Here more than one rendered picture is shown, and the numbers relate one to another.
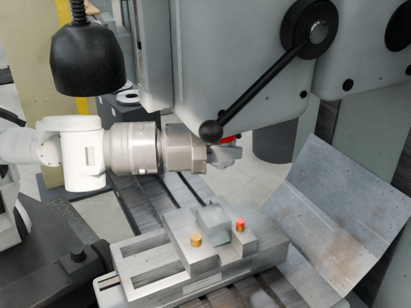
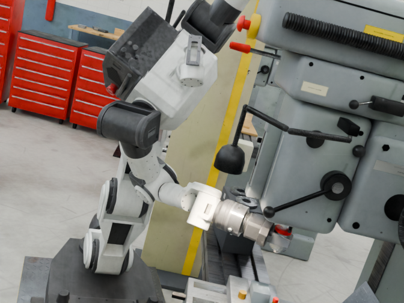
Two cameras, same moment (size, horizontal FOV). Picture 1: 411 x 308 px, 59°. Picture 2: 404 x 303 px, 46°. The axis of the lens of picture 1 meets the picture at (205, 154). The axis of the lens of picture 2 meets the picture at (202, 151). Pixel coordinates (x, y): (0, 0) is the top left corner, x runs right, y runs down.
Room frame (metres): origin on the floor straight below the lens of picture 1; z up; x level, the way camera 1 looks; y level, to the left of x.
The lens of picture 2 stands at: (-0.68, -0.23, 1.76)
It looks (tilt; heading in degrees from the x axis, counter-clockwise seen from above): 16 degrees down; 22
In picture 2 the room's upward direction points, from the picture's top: 15 degrees clockwise
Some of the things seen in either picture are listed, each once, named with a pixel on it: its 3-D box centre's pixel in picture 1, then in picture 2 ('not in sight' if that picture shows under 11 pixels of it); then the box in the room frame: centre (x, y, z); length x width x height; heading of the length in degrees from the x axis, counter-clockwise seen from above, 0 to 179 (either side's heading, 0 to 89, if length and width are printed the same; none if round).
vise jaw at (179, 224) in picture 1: (188, 239); (238, 296); (0.53, 0.03, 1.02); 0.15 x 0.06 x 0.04; 25
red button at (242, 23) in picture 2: not in sight; (244, 24); (0.41, 0.20, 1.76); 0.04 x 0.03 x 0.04; 27
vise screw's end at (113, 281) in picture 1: (109, 283); (178, 296); (0.46, 0.19, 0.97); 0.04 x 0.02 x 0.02; 115
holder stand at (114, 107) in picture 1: (128, 119); (236, 217); (1.02, 0.24, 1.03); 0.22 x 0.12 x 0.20; 35
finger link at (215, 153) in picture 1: (223, 154); (278, 240); (0.50, -0.03, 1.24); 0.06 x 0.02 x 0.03; 96
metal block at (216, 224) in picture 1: (213, 225); (258, 296); (0.55, -0.02, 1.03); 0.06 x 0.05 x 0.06; 25
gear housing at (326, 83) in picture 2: not in sight; (348, 86); (0.55, -0.07, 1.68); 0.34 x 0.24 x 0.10; 117
